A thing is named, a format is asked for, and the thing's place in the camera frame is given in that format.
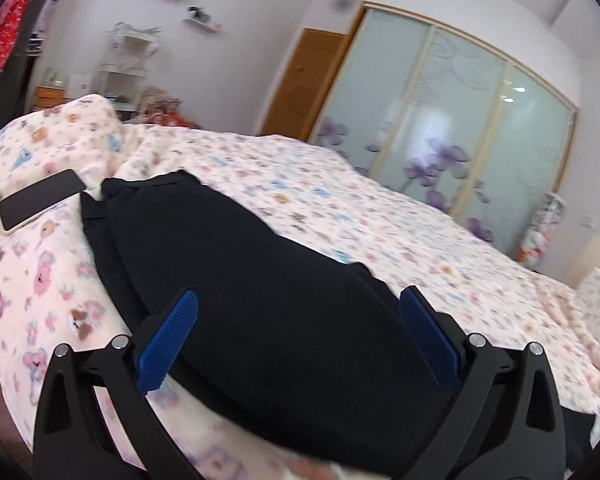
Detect beige headboard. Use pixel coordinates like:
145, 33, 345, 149
565, 235, 600, 291

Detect dark hanging clothes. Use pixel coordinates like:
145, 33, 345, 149
0, 0, 51, 128

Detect wooden door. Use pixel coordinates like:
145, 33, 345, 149
260, 27, 353, 142

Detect small wooden cabinet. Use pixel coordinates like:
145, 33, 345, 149
32, 85, 69, 111

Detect clear tube of plush toys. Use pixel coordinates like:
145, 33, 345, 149
517, 192, 566, 272

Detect white wire storage rack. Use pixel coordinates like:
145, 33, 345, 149
97, 22, 162, 112

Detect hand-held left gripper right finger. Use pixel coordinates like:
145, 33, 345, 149
399, 286, 567, 480

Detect black smartphone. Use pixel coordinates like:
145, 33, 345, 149
0, 169, 87, 233

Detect pile of plush toys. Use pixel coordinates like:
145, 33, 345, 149
137, 86, 197, 129

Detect bear print fleece blanket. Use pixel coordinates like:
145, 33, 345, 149
0, 94, 600, 480

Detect frosted floral sliding wardrobe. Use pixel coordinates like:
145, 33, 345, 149
307, 2, 581, 261

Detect black pants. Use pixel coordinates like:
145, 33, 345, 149
79, 170, 598, 476

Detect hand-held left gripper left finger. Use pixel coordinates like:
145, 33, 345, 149
32, 287, 203, 480

